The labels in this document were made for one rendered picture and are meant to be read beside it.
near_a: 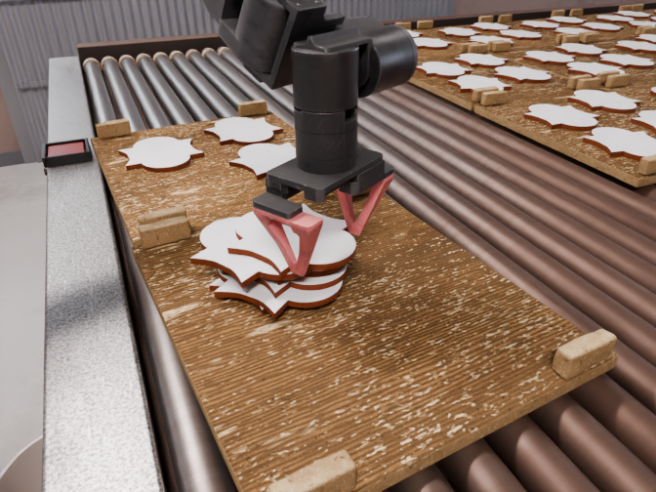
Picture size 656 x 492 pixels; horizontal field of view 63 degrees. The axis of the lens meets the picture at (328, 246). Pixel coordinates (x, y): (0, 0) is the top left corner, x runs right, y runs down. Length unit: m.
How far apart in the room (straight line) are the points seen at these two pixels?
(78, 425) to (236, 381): 0.13
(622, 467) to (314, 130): 0.36
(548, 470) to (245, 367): 0.26
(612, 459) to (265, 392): 0.28
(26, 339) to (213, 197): 1.51
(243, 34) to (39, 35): 3.07
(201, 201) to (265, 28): 0.34
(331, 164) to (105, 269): 0.33
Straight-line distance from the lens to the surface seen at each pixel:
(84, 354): 0.58
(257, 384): 0.47
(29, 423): 1.89
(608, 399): 0.54
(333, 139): 0.47
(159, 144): 0.97
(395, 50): 0.51
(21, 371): 2.07
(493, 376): 0.50
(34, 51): 3.57
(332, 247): 0.55
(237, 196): 0.78
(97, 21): 3.56
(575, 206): 0.86
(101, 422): 0.51
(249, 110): 1.11
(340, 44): 0.47
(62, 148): 1.06
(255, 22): 0.49
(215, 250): 0.57
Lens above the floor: 1.28
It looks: 32 degrees down
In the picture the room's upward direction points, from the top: straight up
